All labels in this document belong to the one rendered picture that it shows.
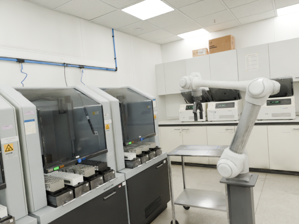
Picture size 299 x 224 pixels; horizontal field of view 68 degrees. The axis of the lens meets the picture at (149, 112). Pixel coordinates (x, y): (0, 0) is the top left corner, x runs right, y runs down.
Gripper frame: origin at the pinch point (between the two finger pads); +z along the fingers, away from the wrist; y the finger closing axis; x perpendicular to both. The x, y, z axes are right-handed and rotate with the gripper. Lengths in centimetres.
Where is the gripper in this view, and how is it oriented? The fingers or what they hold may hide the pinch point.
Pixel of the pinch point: (198, 118)
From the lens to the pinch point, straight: 202.7
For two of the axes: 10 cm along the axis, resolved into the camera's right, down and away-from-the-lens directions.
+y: 5.4, -0.9, 8.4
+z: 0.9, 9.9, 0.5
